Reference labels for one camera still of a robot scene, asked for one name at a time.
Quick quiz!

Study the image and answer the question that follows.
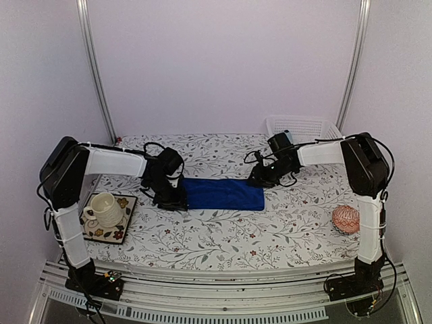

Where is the floral patterned tablecloth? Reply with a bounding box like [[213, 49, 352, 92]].
[[69, 133, 387, 271]]

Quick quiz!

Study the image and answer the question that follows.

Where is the white plastic perforated basket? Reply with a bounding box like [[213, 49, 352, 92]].
[[265, 115, 342, 143]]

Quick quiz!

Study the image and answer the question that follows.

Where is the right aluminium frame post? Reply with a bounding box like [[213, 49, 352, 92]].
[[336, 0, 371, 130]]

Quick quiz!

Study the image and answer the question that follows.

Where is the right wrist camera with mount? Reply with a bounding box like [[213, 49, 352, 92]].
[[254, 151, 264, 167]]

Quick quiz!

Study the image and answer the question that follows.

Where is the cream ribbed mug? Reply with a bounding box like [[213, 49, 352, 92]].
[[83, 192, 123, 227]]

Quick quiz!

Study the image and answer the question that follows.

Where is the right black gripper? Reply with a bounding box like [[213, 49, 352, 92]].
[[247, 159, 294, 188]]

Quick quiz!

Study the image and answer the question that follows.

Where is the aluminium frame post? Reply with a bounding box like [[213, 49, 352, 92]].
[[76, 0, 117, 144], [336, 0, 371, 130]]

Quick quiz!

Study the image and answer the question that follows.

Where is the left aluminium frame post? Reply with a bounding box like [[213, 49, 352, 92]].
[[76, 0, 117, 144]]

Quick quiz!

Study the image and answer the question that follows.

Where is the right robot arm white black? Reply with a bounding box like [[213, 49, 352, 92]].
[[247, 132, 395, 294]]

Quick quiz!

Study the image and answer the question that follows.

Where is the front aluminium rail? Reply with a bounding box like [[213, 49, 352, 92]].
[[29, 261, 425, 323]]

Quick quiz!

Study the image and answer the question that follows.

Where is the red white patterned bowl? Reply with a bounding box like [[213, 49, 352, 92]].
[[331, 205, 360, 234]]

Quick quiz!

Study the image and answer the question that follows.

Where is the floral square coaster tile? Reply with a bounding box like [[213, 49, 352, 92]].
[[80, 192, 138, 245]]

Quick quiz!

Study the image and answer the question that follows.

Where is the dark blue towel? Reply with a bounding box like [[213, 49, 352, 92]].
[[182, 178, 265, 211]]

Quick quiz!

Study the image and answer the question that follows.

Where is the light blue orange dotted towel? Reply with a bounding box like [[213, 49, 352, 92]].
[[283, 130, 294, 143]]

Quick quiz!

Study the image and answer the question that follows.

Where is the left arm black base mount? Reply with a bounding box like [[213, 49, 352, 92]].
[[65, 260, 124, 301]]

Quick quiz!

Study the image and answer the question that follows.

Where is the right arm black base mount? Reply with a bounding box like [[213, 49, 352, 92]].
[[323, 256, 385, 301]]

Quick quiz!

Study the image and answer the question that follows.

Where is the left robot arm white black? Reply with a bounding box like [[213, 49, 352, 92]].
[[36, 136, 188, 293]]

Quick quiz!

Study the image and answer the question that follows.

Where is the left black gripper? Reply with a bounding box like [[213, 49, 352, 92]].
[[146, 175, 188, 211]]

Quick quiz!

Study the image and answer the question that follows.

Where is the left black braided cable loop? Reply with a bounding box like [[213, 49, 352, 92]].
[[143, 141, 168, 158]]

